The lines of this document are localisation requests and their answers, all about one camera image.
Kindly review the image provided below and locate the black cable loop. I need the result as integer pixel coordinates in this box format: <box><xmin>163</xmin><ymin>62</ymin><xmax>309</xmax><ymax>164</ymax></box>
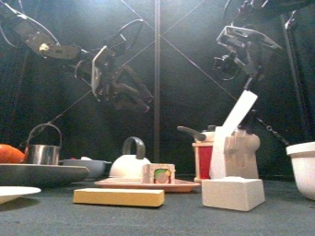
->
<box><xmin>110</xmin><ymin>18</ymin><xmax>147</xmax><ymax>47</ymax></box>

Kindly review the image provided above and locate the pink plastic tray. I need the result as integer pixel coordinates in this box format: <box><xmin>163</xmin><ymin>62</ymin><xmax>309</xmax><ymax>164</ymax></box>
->
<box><xmin>94</xmin><ymin>177</ymin><xmax>202</xmax><ymax>194</ymax></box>

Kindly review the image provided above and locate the red wooden toy box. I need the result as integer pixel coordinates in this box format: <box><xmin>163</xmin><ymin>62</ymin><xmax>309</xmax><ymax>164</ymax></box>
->
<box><xmin>191</xmin><ymin>140</ymin><xmax>215</xmax><ymax>183</ymax></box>

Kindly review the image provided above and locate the white plate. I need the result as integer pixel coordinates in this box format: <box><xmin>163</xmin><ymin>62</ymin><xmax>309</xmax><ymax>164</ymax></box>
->
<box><xmin>0</xmin><ymin>185</ymin><xmax>42</xmax><ymax>206</ymax></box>

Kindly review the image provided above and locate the white toy sushi block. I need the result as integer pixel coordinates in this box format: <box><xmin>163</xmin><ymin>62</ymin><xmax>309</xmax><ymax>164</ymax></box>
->
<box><xmin>142</xmin><ymin>163</ymin><xmax>178</xmax><ymax>184</ymax></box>

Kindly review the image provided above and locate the yellow wooden block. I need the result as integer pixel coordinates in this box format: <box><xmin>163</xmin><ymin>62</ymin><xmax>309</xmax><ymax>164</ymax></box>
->
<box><xmin>72</xmin><ymin>187</ymin><xmax>166</xmax><ymax>208</ymax></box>

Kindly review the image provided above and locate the thin diagonal brace wire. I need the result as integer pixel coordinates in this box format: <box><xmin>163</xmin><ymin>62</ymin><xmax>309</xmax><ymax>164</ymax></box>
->
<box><xmin>19</xmin><ymin>0</ymin><xmax>207</xmax><ymax>147</ymax></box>
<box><xmin>121</xmin><ymin>0</ymin><xmax>291</xmax><ymax>146</ymax></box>

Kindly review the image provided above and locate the beige wooden knife holder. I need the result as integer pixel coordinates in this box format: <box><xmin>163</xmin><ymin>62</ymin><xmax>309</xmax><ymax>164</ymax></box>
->
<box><xmin>223</xmin><ymin>128</ymin><xmax>262</xmax><ymax>180</ymax></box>

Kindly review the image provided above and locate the white kettle with dark handle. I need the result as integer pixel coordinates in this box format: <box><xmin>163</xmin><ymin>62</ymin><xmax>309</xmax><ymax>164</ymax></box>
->
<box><xmin>108</xmin><ymin>136</ymin><xmax>153</xmax><ymax>180</ymax></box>

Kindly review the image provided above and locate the large white bowl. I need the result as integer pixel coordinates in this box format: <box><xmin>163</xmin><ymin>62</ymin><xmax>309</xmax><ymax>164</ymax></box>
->
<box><xmin>286</xmin><ymin>141</ymin><xmax>315</xmax><ymax>202</ymax></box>

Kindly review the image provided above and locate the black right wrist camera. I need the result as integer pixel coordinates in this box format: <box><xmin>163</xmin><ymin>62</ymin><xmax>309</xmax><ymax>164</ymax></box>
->
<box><xmin>213</xmin><ymin>53</ymin><xmax>243</xmax><ymax>82</ymax></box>

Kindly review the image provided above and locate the small metal bucket with handle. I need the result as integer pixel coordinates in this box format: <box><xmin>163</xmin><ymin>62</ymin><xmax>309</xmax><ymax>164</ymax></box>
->
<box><xmin>24</xmin><ymin>123</ymin><xmax>64</xmax><ymax>166</ymax></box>

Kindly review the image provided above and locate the dark grey shallow bowl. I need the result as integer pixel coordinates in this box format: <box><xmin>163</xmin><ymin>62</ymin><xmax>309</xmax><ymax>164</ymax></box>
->
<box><xmin>0</xmin><ymin>163</ymin><xmax>91</xmax><ymax>189</ymax></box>

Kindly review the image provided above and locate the vertical metal frame pole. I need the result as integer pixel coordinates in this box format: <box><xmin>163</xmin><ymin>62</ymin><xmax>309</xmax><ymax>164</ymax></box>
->
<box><xmin>153</xmin><ymin>0</ymin><xmax>163</xmax><ymax>164</ymax></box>

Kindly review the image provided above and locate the orange toy fruit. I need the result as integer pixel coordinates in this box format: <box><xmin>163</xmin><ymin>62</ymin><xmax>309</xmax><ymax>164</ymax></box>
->
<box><xmin>0</xmin><ymin>143</ymin><xmax>26</xmax><ymax>164</ymax></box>

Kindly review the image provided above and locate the white speckled wooden block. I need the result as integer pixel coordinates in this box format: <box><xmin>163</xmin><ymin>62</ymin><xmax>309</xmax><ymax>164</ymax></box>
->
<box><xmin>201</xmin><ymin>176</ymin><xmax>267</xmax><ymax>212</ymax></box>

